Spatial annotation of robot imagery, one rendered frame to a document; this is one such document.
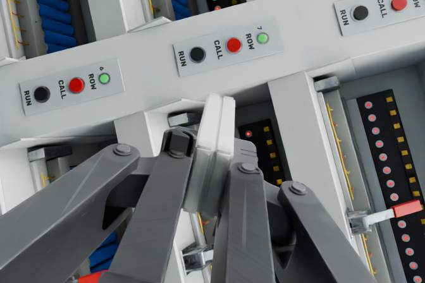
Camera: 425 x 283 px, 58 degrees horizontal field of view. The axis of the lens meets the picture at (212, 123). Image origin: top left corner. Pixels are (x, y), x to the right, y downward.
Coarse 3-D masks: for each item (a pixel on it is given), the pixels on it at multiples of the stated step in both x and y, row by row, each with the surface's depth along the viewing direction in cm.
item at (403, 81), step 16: (240, 0) 65; (352, 80) 62; (368, 80) 62; (384, 80) 62; (400, 80) 62; (416, 80) 62; (352, 96) 62; (400, 96) 62; (416, 96) 62; (240, 112) 63; (256, 112) 63; (272, 112) 63; (400, 112) 62; (416, 112) 61; (416, 128) 61; (416, 144) 61; (416, 160) 61; (288, 176) 62
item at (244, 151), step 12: (240, 144) 17; (252, 144) 17; (240, 156) 16; (252, 156) 16; (276, 192) 14; (276, 204) 13; (276, 216) 13; (276, 228) 13; (288, 228) 13; (276, 240) 13; (288, 240) 13
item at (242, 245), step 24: (240, 168) 14; (240, 192) 12; (264, 192) 13; (240, 216) 11; (264, 216) 11; (216, 240) 13; (240, 240) 10; (264, 240) 10; (216, 264) 11; (240, 264) 9; (264, 264) 9
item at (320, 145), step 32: (352, 64) 45; (288, 96) 44; (320, 96) 47; (384, 96) 58; (288, 128) 44; (320, 128) 43; (352, 128) 59; (384, 128) 58; (288, 160) 44; (320, 160) 43; (352, 160) 48; (384, 160) 58; (320, 192) 43; (352, 192) 48; (384, 192) 58; (416, 192) 56; (352, 224) 45; (384, 224) 58; (416, 224) 56; (384, 256) 56; (416, 256) 56
